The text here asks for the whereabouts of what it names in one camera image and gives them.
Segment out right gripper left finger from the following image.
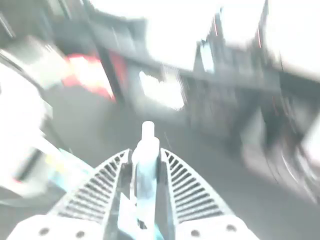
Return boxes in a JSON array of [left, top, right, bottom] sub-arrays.
[[5, 148, 133, 240]]

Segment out white pale blue glue stick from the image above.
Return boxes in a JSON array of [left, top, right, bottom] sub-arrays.
[[116, 120, 161, 240]]

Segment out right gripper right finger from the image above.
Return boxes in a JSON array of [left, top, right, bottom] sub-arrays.
[[159, 147, 255, 240]]

